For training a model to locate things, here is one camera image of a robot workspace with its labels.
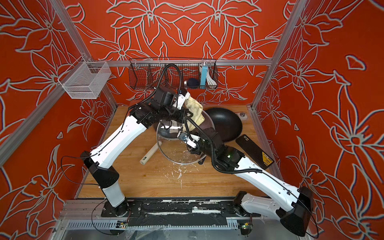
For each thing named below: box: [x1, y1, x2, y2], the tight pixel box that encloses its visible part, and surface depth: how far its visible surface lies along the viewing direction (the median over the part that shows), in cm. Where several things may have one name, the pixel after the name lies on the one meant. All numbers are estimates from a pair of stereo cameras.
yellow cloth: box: [182, 96, 205, 132], surface depth 67 cm
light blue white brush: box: [199, 61, 217, 86], surface depth 92 cm
